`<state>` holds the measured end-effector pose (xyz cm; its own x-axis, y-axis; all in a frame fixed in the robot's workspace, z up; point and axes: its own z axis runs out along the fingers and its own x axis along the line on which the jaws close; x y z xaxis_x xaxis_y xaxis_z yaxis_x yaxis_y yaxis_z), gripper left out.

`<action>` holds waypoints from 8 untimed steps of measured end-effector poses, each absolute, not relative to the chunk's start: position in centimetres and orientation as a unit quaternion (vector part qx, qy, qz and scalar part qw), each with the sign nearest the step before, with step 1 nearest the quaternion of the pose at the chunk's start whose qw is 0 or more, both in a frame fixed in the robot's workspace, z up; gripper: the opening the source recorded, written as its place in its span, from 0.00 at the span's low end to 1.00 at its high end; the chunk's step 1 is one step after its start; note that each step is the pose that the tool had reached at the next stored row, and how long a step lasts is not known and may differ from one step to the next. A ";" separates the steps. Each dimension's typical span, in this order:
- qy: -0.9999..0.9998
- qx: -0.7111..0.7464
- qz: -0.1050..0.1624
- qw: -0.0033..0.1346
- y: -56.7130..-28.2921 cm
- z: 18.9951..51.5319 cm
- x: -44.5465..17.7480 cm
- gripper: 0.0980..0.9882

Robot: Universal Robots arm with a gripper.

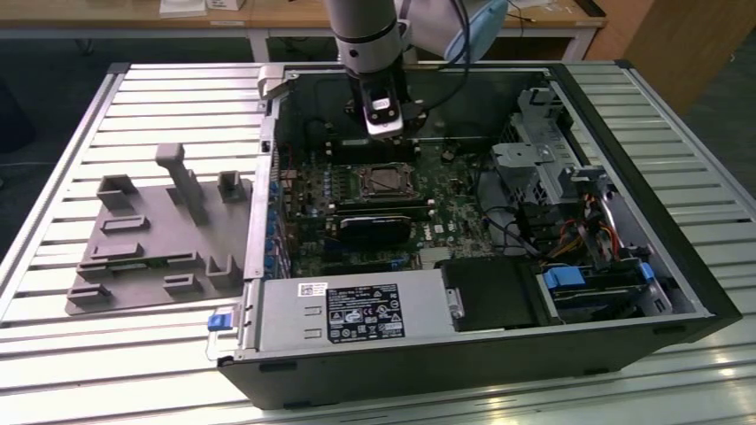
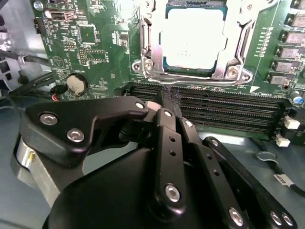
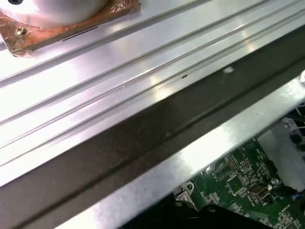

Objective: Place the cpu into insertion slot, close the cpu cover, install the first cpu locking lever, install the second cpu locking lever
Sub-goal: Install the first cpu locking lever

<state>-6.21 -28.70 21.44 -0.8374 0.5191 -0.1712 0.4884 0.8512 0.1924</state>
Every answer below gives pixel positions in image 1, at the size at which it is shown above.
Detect silver CPU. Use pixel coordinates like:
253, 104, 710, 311
366, 168, 409, 190

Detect CPU socket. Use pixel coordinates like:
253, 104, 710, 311
350, 162, 419, 199

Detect black RAM stick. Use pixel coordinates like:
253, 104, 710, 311
338, 197, 427, 207

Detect metal drive cage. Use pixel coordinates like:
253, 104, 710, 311
489, 88, 609, 205

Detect green motherboard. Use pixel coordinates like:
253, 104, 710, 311
275, 145, 533, 278

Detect black graphics card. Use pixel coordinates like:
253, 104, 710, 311
335, 214, 411, 244

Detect black drive box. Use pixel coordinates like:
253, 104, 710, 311
439, 259, 555, 333

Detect hard disk in blue carrier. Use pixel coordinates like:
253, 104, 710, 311
535, 260, 674, 324

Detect white box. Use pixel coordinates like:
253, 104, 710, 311
158, 0, 207, 19

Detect wooden cabinet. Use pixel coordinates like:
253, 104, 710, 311
586, 0, 756, 114

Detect silver power supply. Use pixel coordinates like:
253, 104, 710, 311
253, 269, 459, 353

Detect grey parts rack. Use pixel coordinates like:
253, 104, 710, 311
62, 143, 254, 316

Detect wooden desk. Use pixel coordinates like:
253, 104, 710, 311
0, 0, 609, 63

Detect black open PC case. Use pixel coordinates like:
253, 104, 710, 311
214, 59, 743, 411

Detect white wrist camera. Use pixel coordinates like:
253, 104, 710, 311
359, 86, 406, 140

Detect black camera cable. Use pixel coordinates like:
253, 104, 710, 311
421, 0, 474, 111

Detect black looped wire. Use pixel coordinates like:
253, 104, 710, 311
481, 205, 547, 260

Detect coloured wire bundle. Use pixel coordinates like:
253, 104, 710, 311
551, 192, 625, 269

